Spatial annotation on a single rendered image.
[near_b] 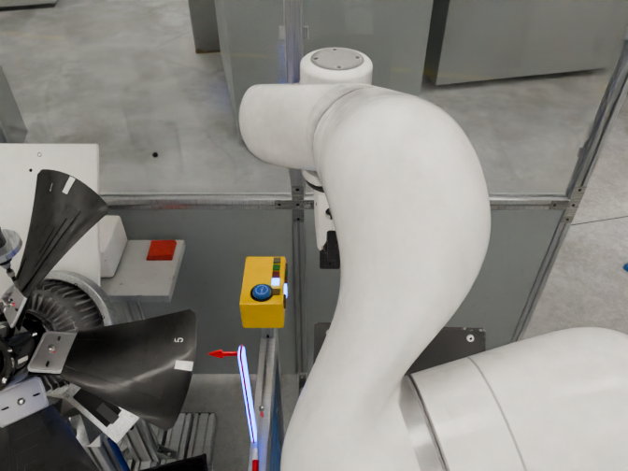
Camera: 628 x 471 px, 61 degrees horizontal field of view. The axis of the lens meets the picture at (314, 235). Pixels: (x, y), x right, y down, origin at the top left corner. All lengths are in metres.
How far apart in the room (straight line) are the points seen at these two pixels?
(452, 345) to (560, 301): 1.94
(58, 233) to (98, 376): 0.27
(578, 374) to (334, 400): 0.12
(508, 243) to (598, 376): 1.57
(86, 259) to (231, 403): 1.22
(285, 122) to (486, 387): 0.33
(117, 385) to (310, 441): 0.79
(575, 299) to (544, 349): 2.65
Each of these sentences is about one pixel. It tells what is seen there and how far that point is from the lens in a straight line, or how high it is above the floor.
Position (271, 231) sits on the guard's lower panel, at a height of 0.87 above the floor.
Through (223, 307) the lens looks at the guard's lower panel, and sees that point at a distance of 2.02.
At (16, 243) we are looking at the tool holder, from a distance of 0.92.
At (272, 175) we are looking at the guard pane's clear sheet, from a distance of 1.60.
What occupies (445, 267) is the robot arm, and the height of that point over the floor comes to 1.82.
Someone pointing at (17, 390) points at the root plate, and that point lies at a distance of 1.17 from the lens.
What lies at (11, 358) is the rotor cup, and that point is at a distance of 1.08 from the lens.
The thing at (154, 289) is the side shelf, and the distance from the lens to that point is 1.61.
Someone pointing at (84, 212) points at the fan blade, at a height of 1.41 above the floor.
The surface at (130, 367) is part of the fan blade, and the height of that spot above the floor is 1.18.
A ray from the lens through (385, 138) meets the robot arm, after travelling 0.28.
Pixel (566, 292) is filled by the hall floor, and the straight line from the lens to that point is 2.99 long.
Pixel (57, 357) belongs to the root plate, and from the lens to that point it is 1.10.
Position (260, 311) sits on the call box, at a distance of 1.25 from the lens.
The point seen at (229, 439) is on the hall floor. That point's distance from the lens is 2.27.
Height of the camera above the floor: 2.00
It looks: 42 degrees down
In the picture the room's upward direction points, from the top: straight up
